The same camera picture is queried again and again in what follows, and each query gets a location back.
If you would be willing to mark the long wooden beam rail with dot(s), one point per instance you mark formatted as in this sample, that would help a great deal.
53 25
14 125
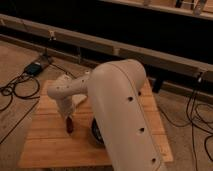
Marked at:
154 58

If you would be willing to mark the dark ceramic bowl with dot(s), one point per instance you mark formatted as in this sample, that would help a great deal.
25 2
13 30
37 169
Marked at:
96 132

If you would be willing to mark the dark red pepper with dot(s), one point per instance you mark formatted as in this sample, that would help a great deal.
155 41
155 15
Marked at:
69 125

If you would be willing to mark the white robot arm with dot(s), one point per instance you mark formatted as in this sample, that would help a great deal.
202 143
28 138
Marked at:
114 91

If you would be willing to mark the black power adapter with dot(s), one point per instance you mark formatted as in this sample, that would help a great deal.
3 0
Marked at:
33 69

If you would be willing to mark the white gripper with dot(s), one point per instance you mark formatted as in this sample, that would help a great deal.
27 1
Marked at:
66 107

